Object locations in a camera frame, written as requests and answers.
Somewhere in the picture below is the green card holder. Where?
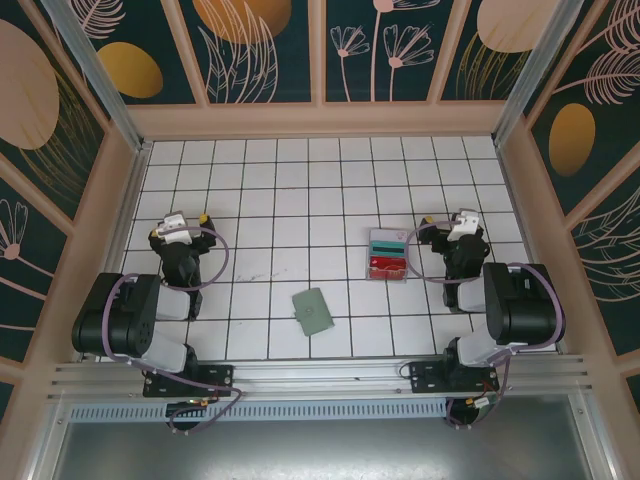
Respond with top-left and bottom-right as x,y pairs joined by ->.
291,287 -> 335,338

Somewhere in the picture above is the teal card black stripe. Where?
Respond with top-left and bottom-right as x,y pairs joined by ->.
370,241 -> 408,259

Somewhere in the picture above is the small circuit board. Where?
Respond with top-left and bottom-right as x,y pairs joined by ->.
467,394 -> 501,414

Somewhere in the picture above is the grey metal panel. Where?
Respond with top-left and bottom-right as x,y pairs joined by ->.
29,419 -> 619,480

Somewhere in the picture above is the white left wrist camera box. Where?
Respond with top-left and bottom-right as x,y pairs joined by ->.
155,212 -> 194,246

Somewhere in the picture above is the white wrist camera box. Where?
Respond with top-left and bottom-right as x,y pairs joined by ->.
155,212 -> 194,246
447,209 -> 481,243

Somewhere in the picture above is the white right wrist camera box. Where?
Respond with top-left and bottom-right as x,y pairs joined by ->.
447,209 -> 481,243

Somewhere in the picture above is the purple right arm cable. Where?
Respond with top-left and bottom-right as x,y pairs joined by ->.
404,221 -> 566,431

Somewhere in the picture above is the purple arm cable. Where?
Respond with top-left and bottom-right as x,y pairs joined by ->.
102,227 -> 246,436
404,221 -> 566,431

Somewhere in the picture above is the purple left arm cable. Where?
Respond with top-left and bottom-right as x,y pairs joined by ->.
102,227 -> 246,436

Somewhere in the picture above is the aluminium table edge rail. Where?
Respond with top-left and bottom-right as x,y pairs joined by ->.
496,142 -> 566,354
74,142 -> 152,364

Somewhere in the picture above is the aluminium corner post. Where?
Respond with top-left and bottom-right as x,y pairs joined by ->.
492,0 -> 601,147
42,0 -> 152,154

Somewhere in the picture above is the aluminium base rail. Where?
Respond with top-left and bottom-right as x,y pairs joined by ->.
47,353 -> 596,402

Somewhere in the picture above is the grey slotted cable duct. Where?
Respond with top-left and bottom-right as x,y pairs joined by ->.
69,402 -> 451,423

